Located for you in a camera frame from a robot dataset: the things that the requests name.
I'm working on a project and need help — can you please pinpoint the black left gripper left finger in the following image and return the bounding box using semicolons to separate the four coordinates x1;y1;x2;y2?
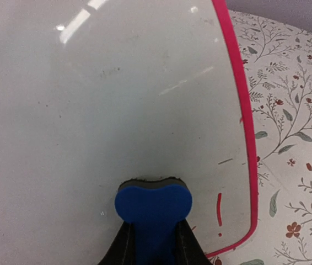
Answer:
98;222;134;265

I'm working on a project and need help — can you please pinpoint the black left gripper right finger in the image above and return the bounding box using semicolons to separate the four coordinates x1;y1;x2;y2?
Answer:
176;220;211;265

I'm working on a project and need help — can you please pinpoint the blue whiteboard eraser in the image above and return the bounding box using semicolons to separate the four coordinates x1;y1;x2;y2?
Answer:
115;177;192;264

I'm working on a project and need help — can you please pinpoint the pink framed whiteboard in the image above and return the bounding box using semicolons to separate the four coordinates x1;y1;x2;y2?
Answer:
0;1;258;264

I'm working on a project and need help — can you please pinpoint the floral table mat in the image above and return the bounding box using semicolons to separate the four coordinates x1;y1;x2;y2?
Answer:
210;11;312;264

